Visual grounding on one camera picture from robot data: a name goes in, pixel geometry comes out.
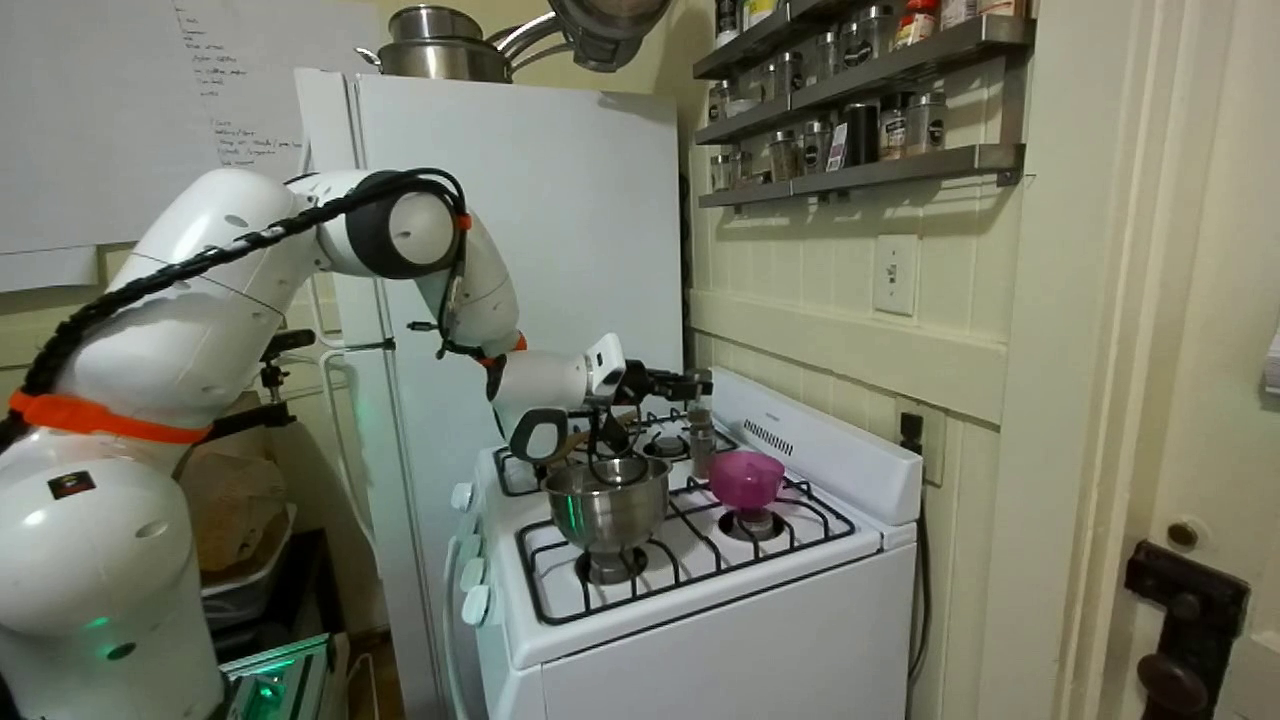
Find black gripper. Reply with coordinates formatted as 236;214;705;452
611;355;714;409

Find black stove grate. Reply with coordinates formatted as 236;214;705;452
512;470;859;633
489;417;740;500

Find white gas stove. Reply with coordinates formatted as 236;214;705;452
452;364;928;720

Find steel mixing bowl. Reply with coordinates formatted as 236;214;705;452
538;448;673;589

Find white refrigerator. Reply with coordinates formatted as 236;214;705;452
292;69;691;720

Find dark frying pan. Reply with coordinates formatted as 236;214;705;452
489;0;674;74

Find steel cooking pot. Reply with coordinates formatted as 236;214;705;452
357;0;521;89

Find brown paper bag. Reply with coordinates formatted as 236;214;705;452
172;436;294;574

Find clear plastic bin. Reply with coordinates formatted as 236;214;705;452
196;503;309;633

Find black clamp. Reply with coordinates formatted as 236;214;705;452
1121;520;1256;720

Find white whiteboard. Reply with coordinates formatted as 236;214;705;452
0;0;393;295

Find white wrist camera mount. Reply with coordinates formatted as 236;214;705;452
581;328;633;398

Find white light switch plate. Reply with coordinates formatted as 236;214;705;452
869;230;922;321

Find steel wall shelf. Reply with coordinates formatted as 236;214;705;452
697;140;1033;212
686;0;865;78
691;10;1041;146

